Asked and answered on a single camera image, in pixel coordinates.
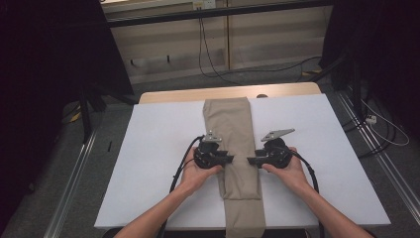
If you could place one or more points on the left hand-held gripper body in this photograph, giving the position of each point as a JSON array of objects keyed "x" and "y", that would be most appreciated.
[{"x": 206, "y": 157}]

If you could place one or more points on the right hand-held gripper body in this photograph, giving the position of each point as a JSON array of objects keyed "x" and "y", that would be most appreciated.
[{"x": 277, "y": 153}]

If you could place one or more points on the beige pants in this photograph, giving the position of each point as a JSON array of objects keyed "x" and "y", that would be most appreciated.
[{"x": 231, "y": 122}]

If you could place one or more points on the person's left hand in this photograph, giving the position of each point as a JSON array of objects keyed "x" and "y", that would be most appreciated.
[{"x": 194, "y": 178}]

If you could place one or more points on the person's right hand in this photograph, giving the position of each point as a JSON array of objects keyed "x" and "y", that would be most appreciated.
[{"x": 294, "y": 175}]

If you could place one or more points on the white table mat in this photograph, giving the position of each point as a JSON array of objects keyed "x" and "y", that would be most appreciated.
[{"x": 158, "y": 125}]

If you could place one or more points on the wooden table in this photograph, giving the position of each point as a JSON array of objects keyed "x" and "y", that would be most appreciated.
[{"x": 178, "y": 95}]

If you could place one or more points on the yellow floor tape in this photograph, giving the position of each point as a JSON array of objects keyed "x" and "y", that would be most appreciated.
[
  {"x": 312, "y": 72},
  {"x": 76, "y": 116}
]

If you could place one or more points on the black stand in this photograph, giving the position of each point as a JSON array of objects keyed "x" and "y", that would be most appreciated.
[
  {"x": 85, "y": 115},
  {"x": 356, "y": 92}
]

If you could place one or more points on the white power strip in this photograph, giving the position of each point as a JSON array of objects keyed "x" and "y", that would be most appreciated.
[{"x": 371, "y": 119}]

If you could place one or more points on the beige wooden cabinet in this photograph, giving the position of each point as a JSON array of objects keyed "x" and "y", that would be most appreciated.
[{"x": 264, "y": 39}]

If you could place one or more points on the black horizontal bar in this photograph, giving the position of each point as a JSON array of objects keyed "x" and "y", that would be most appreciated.
[{"x": 165, "y": 18}]

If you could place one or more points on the black curtain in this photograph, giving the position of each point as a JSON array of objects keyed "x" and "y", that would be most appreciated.
[
  {"x": 389, "y": 49},
  {"x": 39, "y": 66}
]

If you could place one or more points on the metal floor rail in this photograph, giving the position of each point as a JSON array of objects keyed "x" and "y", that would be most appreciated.
[
  {"x": 386, "y": 165},
  {"x": 71, "y": 188}
]

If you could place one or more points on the white wall socket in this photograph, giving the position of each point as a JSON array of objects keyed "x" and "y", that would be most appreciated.
[{"x": 204, "y": 4}]

